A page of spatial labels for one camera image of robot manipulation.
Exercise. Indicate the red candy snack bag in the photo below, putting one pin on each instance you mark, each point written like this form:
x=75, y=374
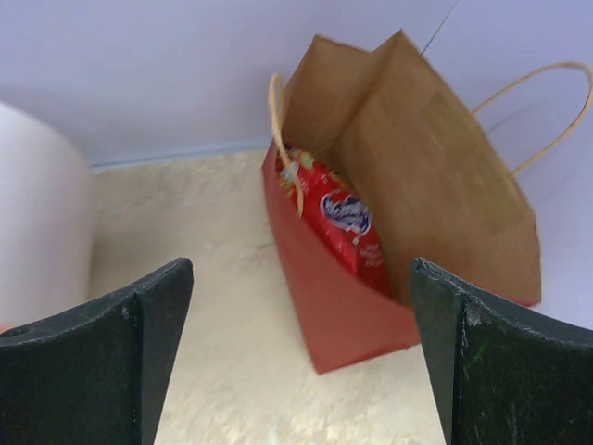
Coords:
x=337, y=217

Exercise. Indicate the round white mini drawer chest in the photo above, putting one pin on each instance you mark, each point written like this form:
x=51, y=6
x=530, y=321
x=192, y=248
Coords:
x=46, y=220

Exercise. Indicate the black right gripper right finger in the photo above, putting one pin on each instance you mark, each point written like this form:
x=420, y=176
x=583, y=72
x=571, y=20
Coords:
x=500, y=373

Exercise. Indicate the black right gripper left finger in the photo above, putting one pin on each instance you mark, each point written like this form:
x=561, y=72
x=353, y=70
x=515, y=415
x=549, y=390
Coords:
x=97, y=373

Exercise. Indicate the red brown paper bag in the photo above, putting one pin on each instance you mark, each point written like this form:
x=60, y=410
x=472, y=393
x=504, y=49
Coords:
x=391, y=128

